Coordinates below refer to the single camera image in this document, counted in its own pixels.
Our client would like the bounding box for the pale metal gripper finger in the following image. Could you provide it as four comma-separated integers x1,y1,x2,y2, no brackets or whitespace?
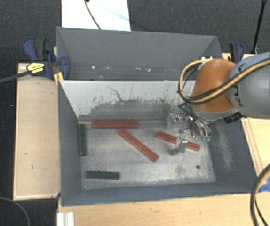
172,134,183,155
181,134,189,153

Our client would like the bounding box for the dark green flat block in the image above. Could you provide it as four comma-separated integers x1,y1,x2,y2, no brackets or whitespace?
85,170,121,181
78,123,88,156

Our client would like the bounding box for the red-brown flat block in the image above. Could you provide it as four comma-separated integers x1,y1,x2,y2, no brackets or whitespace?
118,128,160,163
155,131,201,152
91,120,140,129

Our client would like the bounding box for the pale wood board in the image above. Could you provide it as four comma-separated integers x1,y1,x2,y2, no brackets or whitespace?
12,62,62,201

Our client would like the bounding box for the grey metal bin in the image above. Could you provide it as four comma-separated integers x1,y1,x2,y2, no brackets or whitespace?
56,26,258,207

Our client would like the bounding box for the black cylinder on white bracket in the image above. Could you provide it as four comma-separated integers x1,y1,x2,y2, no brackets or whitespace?
223,112,242,124

